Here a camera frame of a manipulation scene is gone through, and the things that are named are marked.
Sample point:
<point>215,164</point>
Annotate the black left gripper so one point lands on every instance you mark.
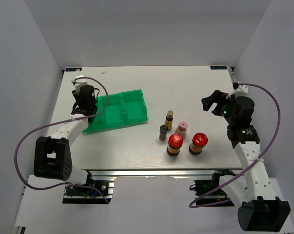
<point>76,97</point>

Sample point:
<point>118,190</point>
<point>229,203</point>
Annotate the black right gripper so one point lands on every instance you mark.
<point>207,102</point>

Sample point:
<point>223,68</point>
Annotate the pink cap spice jar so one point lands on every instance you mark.
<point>182,129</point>

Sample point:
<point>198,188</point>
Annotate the red cap sauce jar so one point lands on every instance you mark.
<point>175,142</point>
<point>199,141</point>

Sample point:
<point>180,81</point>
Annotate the yellow label gold cap bottle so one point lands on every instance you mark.
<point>169,119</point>

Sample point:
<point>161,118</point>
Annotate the black cap pepper jar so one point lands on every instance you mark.
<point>163,130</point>

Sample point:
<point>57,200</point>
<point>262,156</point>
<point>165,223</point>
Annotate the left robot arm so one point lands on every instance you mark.
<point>52,153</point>

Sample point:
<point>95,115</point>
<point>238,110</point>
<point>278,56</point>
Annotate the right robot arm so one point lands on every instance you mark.
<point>259,207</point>

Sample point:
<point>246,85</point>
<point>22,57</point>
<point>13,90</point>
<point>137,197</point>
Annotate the green bin left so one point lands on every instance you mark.
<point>95,126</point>

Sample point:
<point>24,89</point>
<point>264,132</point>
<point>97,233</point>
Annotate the green bin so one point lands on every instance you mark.
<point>95,126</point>
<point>113,116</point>

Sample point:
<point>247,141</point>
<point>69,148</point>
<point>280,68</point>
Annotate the blue corner sticker right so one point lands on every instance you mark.
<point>218,67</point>

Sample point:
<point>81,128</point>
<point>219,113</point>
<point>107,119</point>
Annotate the blue corner sticker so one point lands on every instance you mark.
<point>73,69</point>
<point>218,67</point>

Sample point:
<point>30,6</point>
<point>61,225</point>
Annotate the green bin middle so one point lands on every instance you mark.
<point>113,116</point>

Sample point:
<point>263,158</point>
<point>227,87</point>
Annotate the blue corner sticker left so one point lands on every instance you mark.
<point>73,69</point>

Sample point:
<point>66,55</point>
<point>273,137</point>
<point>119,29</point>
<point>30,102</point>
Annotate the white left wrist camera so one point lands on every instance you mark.
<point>79,80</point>

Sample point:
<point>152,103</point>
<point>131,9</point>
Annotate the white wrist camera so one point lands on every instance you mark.
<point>239,90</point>
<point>79,80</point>

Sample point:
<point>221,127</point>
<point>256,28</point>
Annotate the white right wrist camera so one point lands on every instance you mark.
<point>239,90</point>

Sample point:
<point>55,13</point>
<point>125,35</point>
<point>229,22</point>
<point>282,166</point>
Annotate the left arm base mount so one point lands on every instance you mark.
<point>77,195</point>

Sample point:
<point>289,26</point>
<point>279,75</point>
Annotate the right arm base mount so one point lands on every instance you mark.
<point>201,186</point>

